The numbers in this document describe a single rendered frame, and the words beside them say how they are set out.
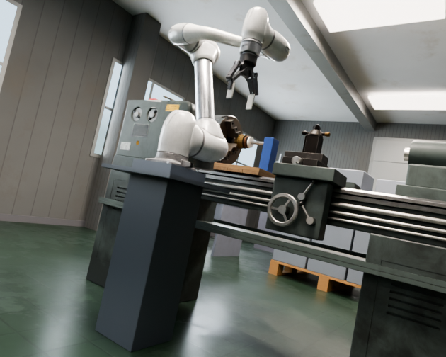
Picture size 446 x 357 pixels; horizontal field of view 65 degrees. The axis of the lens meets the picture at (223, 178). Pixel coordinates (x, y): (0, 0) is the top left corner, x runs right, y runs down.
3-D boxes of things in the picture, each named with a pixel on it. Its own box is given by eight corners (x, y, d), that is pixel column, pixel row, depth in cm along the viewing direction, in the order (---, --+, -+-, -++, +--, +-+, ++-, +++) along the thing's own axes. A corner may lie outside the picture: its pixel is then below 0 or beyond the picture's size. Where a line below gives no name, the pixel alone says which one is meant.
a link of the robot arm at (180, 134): (149, 150, 168) (159, 106, 169) (178, 159, 180) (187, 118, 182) (169, 151, 156) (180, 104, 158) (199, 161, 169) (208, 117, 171)
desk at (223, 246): (171, 236, 583) (180, 193, 589) (241, 256, 504) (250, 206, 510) (139, 234, 525) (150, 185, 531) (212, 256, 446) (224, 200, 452)
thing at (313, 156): (283, 159, 185) (284, 150, 186) (290, 163, 194) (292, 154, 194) (321, 163, 174) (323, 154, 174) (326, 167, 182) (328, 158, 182)
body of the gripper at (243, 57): (248, 61, 155) (243, 81, 154) (236, 52, 149) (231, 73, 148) (261, 59, 150) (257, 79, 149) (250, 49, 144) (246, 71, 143)
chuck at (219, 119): (197, 152, 211) (212, 106, 218) (224, 171, 236) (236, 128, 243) (209, 154, 206) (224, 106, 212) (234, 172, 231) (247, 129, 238)
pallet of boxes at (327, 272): (408, 304, 396) (426, 189, 406) (389, 312, 327) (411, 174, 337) (301, 271, 481) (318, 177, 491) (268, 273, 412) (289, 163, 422)
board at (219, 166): (212, 168, 203) (214, 162, 203) (243, 179, 233) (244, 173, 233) (258, 175, 186) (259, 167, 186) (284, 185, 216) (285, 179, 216)
